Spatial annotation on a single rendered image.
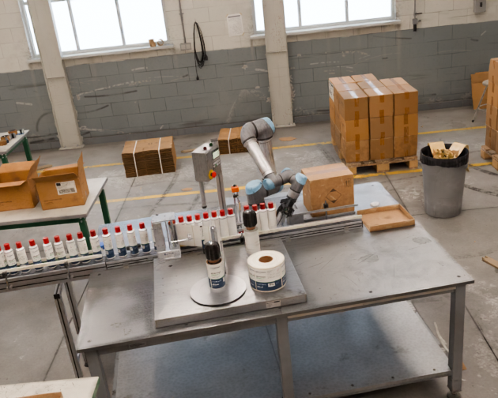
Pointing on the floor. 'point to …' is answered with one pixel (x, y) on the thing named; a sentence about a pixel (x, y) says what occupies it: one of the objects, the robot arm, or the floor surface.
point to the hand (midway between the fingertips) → (278, 222)
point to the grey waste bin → (443, 189)
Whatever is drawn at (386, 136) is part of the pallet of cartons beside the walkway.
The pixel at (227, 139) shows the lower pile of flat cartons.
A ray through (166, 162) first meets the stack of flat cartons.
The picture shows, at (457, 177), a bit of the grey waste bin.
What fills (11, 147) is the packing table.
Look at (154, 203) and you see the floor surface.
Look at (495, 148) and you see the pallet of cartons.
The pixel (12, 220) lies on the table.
